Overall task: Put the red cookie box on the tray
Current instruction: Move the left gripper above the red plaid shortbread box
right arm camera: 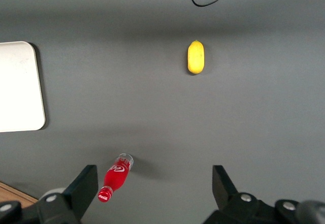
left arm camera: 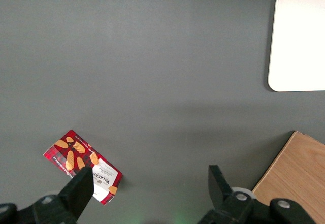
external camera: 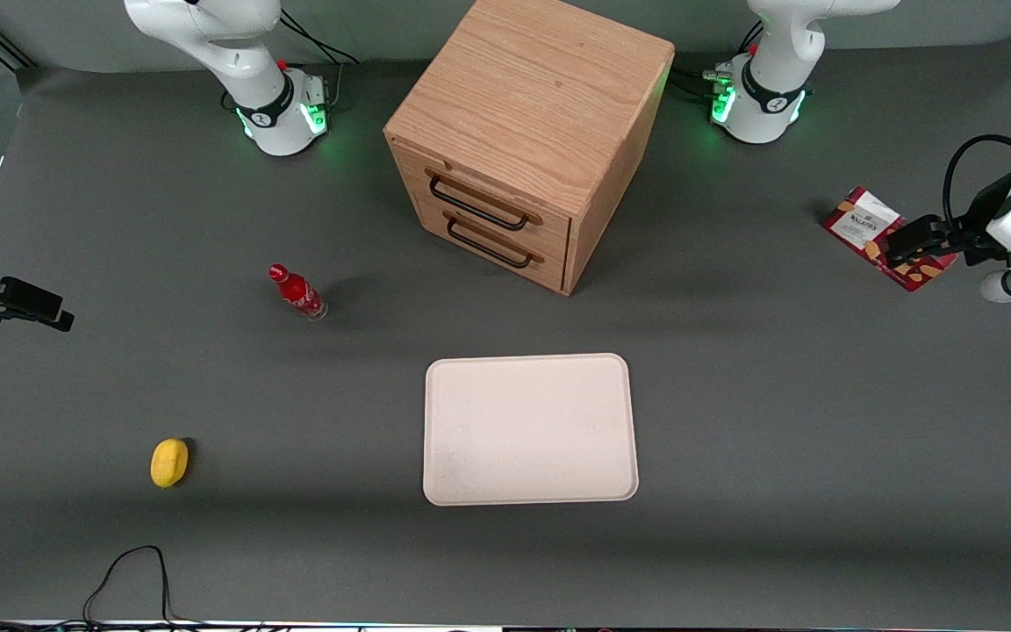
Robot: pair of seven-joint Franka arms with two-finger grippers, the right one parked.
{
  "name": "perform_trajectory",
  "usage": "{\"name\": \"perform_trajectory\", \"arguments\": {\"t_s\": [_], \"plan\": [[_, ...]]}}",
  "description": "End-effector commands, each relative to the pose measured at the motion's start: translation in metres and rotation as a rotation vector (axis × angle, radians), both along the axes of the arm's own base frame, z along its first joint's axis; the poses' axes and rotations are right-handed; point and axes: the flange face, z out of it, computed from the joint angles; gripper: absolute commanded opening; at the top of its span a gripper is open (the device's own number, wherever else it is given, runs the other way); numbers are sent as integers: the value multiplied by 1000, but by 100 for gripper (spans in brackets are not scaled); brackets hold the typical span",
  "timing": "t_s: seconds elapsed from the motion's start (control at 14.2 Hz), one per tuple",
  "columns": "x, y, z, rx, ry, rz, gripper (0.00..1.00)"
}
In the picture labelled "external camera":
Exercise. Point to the beige rectangular tray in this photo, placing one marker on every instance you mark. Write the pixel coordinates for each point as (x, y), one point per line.
(527, 430)

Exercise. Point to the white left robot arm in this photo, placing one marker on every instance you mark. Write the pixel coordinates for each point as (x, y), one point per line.
(769, 88)

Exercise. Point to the red cookie box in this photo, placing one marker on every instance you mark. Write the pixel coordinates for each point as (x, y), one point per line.
(861, 219)

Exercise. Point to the wooden drawer cabinet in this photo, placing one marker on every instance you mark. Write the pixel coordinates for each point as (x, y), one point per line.
(532, 96)

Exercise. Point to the yellow lemon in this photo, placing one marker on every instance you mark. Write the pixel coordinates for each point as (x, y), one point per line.
(169, 463)

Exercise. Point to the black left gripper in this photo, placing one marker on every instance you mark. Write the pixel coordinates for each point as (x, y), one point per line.
(982, 213)

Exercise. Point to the red cola bottle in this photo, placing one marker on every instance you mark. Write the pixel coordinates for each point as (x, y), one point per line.
(297, 291)

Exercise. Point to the dark grey table mat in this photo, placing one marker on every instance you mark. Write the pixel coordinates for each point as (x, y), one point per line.
(734, 395)

